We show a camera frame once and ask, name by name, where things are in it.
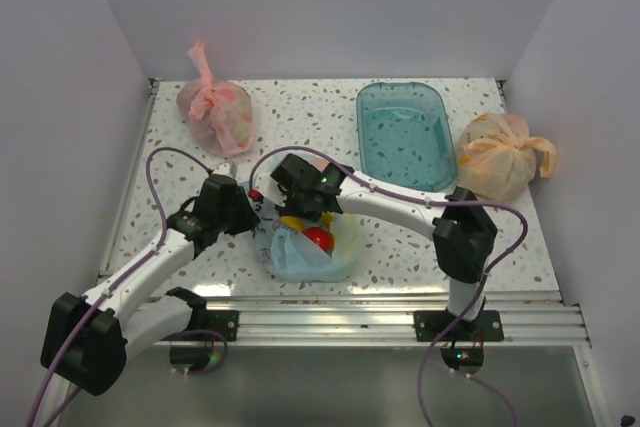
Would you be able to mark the aluminium table front rail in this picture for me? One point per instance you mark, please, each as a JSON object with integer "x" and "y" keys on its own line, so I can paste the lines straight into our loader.
{"x": 386, "y": 320}

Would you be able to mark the pink knotted plastic bag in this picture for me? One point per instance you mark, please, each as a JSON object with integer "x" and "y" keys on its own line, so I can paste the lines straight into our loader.
{"x": 217, "y": 112}

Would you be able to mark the yellow banana bunch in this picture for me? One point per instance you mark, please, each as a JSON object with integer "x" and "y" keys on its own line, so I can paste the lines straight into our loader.
{"x": 301, "y": 225}

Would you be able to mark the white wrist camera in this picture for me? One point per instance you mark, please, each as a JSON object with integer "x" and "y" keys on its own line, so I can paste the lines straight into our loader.
{"x": 228, "y": 169}
{"x": 265, "y": 188}

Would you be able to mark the teal transparent plastic tray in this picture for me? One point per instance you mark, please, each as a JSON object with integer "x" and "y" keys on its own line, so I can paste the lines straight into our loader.
{"x": 404, "y": 136}

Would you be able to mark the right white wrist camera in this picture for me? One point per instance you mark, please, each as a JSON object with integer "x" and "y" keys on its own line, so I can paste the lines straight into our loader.
{"x": 265, "y": 188}

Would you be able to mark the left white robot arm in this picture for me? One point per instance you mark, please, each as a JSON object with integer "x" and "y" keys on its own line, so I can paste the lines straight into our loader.
{"x": 89, "y": 338}

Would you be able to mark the light blue printed plastic bag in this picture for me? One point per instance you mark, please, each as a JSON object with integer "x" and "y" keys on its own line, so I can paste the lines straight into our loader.
{"x": 290, "y": 256}

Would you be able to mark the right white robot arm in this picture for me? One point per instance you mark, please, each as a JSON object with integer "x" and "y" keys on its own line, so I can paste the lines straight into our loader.
{"x": 462, "y": 232}

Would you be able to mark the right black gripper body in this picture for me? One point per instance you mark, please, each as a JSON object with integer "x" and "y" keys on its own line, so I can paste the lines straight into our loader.
{"x": 296, "y": 206}

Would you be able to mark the orange knotted plastic bag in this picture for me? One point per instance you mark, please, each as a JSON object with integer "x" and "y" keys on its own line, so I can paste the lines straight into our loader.
{"x": 497, "y": 157}

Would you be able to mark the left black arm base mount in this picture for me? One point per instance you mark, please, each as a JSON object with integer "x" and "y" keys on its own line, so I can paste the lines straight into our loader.
{"x": 202, "y": 345}

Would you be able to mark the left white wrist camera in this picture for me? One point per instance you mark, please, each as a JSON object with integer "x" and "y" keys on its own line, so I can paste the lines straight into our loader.
{"x": 228, "y": 169}

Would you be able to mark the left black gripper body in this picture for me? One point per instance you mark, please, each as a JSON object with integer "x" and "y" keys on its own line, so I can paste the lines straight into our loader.
{"x": 237, "y": 218}

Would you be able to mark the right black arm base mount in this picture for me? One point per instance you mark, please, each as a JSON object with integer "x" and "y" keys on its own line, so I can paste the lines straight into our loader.
{"x": 465, "y": 342}

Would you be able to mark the red apple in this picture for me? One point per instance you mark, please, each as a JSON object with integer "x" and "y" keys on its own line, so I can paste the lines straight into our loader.
{"x": 321, "y": 238}

